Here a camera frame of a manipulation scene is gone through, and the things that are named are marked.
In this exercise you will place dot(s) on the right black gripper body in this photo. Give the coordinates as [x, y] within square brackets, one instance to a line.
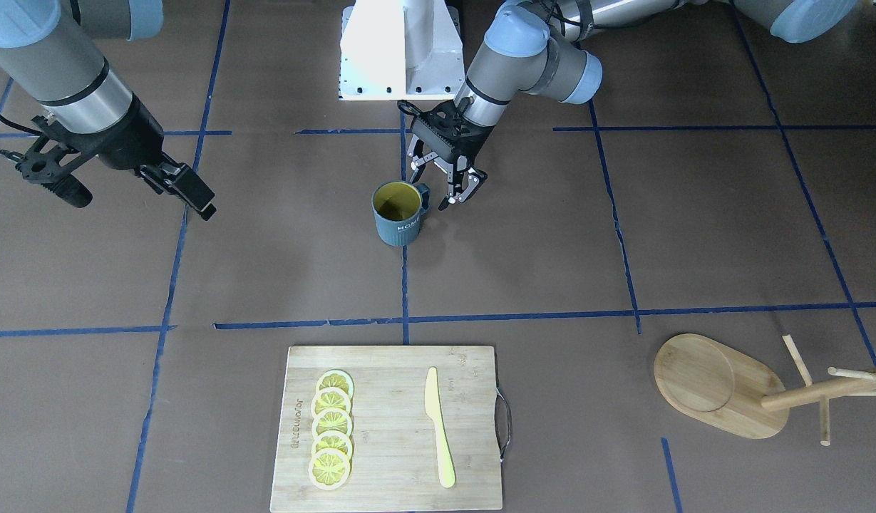
[133, 140]

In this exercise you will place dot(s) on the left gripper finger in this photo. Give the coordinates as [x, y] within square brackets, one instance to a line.
[463, 186]
[419, 161]

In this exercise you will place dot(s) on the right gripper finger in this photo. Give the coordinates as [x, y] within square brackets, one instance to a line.
[178, 179]

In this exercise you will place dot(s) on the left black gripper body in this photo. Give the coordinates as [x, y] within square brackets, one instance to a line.
[472, 146]

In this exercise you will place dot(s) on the blue mug yellow inside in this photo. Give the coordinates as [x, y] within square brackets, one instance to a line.
[398, 210]

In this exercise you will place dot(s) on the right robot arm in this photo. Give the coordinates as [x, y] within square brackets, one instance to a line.
[48, 48]

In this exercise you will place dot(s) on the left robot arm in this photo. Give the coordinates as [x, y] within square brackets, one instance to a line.
[531, 47]

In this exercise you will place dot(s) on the wooden cup storage rack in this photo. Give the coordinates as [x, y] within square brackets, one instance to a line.
[730, 390]

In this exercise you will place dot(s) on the lemon slice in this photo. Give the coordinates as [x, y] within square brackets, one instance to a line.
[333, 439]
[331, 398]
[337, 378]
[332, 419]
[329, 468]

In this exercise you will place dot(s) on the bamboo cutting board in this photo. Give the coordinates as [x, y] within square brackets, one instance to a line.
[395, 463]

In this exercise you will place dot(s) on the yellow plastic knife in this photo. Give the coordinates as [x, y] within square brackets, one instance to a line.
[445, 466]

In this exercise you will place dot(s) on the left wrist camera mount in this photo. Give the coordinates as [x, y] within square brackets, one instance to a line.
[422, 121]

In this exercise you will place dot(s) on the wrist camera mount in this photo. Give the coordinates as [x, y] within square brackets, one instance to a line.
[422, 121]
[50, 161]

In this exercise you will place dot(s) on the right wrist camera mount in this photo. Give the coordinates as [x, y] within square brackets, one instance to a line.
[50, 161]

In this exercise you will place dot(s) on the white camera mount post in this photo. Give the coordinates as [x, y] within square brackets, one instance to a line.
[400, 49]

